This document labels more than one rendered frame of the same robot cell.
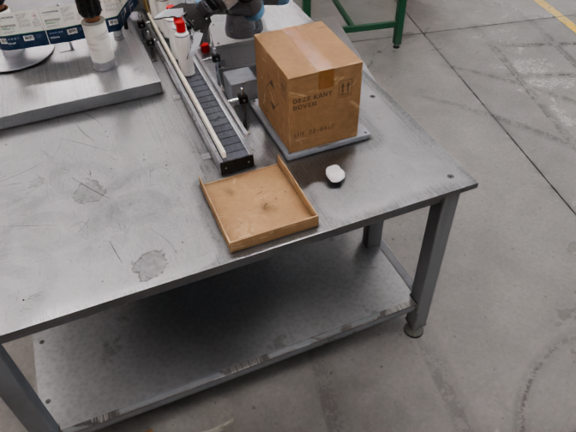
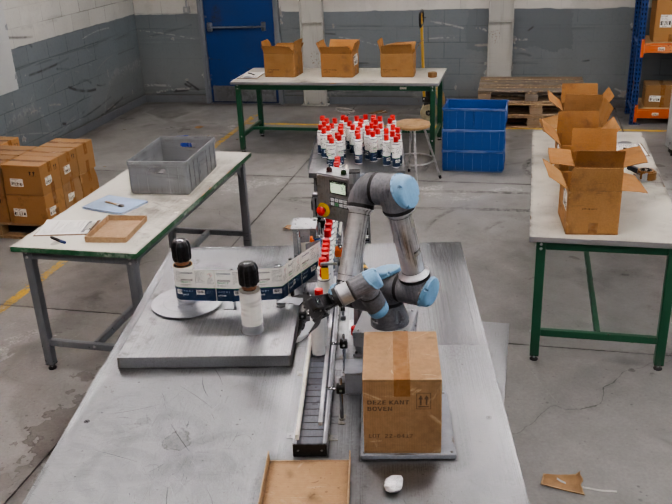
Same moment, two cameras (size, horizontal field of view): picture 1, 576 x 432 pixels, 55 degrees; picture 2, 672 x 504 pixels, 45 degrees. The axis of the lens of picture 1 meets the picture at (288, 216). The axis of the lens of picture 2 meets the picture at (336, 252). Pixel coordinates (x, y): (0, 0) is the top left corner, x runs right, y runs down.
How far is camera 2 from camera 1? 1.10 m
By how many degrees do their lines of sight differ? 29
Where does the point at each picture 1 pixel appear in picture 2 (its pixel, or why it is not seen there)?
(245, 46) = not seen: hidden behind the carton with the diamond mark
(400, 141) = (485, 470)
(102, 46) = (251, 313)
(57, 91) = (201, 344)
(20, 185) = (129, 420)
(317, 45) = (412, 354)
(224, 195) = (283, 475)
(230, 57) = not seen: hidden behind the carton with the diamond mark
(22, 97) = (171, 343)
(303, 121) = (379, 423)
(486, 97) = not seen: outside the picture
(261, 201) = (311, 490)
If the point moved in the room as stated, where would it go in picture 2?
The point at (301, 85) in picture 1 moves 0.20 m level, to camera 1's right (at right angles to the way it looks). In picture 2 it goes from (375, 388) to (439, 401)
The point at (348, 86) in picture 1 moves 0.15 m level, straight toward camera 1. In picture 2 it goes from (426, 399) to (404, 425)
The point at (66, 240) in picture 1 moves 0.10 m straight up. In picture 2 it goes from (136, 476) to (131, 450)
